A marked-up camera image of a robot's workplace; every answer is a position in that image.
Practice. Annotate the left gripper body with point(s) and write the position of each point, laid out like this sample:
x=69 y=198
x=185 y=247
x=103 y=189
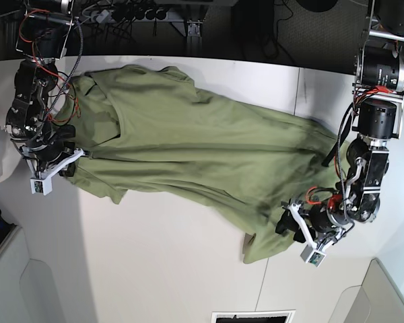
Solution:
x=323 y=223

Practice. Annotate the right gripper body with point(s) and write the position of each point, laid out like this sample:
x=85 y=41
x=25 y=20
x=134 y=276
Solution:
x=55 y=145

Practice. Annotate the green t-shirt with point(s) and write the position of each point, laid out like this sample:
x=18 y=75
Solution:
x=156 y=131

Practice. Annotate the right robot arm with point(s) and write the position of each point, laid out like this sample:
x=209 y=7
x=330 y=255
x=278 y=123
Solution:
x=42 y=39

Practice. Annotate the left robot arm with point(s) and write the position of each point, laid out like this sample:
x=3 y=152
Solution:
x=360 y=154

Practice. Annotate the aluminium table leg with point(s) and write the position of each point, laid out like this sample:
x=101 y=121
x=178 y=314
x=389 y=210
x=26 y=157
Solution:
x=192 y=32

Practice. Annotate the black round base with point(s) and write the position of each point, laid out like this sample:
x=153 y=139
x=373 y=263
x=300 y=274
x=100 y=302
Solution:
x=317 y=6

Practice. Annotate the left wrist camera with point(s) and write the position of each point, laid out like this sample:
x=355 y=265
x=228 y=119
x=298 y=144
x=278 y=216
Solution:
x=312 y=256

